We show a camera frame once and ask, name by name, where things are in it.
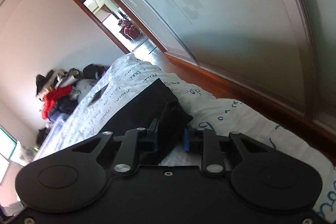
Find black pants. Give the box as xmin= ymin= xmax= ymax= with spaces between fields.
xmin=100 ymin=79 xmax=193 ymax=165

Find white wardrobe sliding door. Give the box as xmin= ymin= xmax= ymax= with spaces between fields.
xmin=122 ymin=0 xmax=335 ymax=131

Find red puffer jacket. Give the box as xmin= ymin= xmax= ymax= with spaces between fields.
xmin=42 ymin=85 xmax=72 ymax=120

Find lavender striped blanket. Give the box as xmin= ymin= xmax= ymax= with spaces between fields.
xmin=33 ymin=118 xmax=66 ymax=161

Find wooden door frame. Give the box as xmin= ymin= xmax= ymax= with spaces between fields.
xmin=73 ymin=0 xmax=166 ymax=58

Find black smartphone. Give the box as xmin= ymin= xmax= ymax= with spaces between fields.
xmin=88 ymin=85 xmax=108 ymax=106

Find black bag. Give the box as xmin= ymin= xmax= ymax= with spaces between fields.
xmin=36 ymin=127 xmax=51 ymax=148

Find pile of clothes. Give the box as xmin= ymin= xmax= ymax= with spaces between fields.
xmin=35 ymin=64 xmax=108 ymax=123

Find white script-print bedsheet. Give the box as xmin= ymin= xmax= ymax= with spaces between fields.
xmin=31 ymin=52 xmax=336 ymax=222

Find window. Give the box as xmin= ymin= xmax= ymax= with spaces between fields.
xmin=0 ymin=126 xmax=17 ymax=183

